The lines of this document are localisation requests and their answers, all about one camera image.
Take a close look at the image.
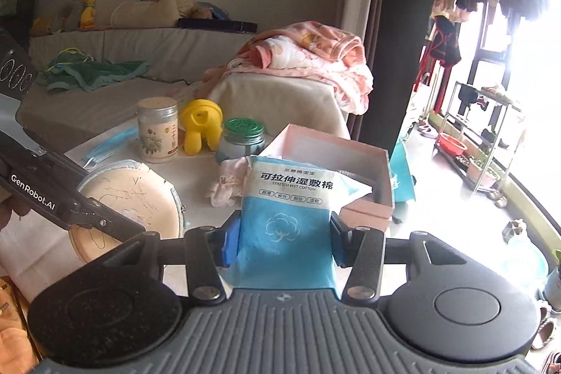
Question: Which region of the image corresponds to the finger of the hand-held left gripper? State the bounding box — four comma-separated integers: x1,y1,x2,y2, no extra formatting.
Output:
18,132,91,189
66,188,147,246

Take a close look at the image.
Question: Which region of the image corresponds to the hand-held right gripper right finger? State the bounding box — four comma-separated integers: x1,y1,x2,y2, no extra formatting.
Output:
330,211,466,307

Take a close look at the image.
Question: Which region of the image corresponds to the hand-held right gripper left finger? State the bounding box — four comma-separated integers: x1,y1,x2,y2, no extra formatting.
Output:
103,220,243,302

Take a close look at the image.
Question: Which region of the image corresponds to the round beige pad blue rim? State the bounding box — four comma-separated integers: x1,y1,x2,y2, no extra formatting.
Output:
69,159,187,265

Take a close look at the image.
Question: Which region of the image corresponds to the blue face mask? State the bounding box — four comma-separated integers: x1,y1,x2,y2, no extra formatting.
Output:
82,125,141,172

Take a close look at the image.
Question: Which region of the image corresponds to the small pink floral cloth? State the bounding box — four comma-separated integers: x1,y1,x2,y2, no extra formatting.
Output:
209,157,250,208

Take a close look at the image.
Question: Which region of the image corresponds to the blue white cotton pad packet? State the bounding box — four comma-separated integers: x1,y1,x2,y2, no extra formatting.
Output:
230,155,374,291

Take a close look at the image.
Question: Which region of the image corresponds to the pink cardboard box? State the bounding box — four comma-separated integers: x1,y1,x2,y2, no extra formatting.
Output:
262,123,395,233

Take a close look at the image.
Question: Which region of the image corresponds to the yellow rubber toy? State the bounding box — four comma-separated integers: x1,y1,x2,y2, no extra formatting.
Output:
179,99,224,156

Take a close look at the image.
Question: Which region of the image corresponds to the person's left hand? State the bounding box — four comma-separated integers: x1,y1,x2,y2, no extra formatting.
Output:
0,191,34,233

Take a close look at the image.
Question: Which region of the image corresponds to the beige covered sofa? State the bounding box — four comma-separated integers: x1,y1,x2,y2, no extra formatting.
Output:
18,25,351,152

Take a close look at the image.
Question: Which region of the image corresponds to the green cloth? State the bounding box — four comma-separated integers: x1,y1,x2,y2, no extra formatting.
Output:
37,48,152,95

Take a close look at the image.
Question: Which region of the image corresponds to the clear plastic jar white powder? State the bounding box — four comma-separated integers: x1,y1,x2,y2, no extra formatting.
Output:
137,96,180,164

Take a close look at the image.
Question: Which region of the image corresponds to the glass jar green lid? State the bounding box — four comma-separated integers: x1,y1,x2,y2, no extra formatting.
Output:
215,117,267,165

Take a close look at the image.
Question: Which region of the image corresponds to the red plastic basin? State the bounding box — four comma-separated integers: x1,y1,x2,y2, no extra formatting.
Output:
438,131,469,157

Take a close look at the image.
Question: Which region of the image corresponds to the grey plush toy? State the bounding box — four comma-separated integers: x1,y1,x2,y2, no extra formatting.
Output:
49,0,85,34

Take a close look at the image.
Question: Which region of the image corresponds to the yellow plush toy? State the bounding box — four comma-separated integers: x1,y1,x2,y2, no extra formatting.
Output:
78,0,98,30

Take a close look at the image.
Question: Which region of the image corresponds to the potted plant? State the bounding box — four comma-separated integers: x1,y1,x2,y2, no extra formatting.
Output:
466,148,501,189

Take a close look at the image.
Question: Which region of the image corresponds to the cream roll pillow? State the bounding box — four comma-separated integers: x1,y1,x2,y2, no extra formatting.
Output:
109,0,194,29

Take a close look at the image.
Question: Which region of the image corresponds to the pink printed blanket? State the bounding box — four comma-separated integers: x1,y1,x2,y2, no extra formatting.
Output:
203,20,375,116

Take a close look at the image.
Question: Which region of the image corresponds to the blue plastic basin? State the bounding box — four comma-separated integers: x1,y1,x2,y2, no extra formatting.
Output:
501,235,550,288

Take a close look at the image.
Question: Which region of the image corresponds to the black flat box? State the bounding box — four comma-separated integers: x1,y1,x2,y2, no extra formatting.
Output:
177,18,258,34

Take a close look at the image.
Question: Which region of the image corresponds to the metal shoe rack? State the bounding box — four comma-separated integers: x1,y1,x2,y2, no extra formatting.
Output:
433,80,527,200

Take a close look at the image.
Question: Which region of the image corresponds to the hanging red black garment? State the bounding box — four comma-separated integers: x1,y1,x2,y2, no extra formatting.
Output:
415,15,462,91

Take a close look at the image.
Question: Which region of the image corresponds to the brown curtain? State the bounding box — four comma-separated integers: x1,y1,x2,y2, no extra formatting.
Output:
343,0,389,127

